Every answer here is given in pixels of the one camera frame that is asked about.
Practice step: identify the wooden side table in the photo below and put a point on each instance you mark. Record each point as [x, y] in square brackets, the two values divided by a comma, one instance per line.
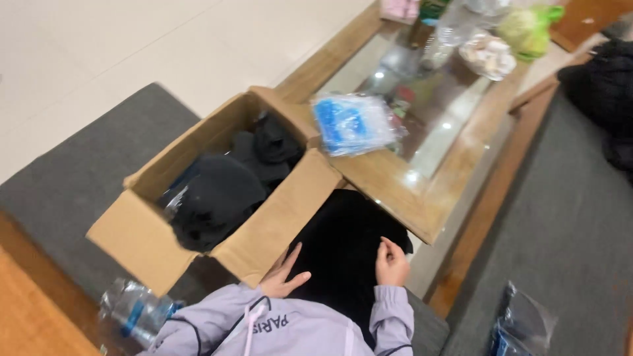
[591, 20]

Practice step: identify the green plastic bag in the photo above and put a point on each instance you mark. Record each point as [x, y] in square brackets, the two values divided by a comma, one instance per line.
[526, 29]

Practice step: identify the wooden glass-top coffee table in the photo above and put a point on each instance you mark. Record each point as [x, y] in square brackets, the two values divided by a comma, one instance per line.
[390, 183]

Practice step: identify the brown cardboard box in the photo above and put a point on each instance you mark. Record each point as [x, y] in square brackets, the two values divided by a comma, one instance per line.
[277, 222]

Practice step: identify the clear bag of pale items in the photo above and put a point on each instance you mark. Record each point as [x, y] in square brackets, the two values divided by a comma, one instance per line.
[488, 57]

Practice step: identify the lilac jacket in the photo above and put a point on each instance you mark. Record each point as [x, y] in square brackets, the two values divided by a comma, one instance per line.
[296, 331]

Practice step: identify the tall clear plastic bottle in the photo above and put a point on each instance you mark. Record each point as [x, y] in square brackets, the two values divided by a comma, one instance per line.
[452, 29]

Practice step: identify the person's right fingers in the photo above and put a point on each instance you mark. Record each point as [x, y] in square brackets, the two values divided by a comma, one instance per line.
[388, 249]

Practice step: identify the black garment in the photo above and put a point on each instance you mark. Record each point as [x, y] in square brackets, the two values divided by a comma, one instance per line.
[346, 247]

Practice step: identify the person's right hand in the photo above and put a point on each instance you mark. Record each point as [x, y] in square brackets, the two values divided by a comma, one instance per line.
[393, 269]

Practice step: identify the clear plastic bag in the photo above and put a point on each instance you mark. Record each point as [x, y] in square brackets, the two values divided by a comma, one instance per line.
[524, 321]

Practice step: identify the blue plastic packet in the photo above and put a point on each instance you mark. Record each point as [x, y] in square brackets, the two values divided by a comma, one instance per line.
[348, 123]

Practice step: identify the black jacket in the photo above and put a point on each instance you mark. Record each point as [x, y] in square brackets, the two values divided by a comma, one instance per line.
[603, 94]

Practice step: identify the grey sofa cushion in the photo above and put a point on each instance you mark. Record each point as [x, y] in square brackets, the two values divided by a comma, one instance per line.
[79, 173]

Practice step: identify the black folded clothes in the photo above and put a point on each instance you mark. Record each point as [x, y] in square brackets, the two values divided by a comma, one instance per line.
[272, 146]

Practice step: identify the crumpled clear plastic bottle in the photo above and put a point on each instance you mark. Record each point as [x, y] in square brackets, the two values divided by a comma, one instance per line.
[136, 309]

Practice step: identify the pink packet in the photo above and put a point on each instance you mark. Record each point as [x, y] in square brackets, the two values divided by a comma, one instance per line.
[399, 9]

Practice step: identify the black cap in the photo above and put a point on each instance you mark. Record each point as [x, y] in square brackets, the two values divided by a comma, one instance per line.
[217, 198]

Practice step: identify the person's left hand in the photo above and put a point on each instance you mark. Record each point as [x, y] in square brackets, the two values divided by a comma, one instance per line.
[278, 282]

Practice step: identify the grey wooden-framed sofa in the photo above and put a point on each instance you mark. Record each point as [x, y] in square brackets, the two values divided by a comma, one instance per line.
[559, 222]

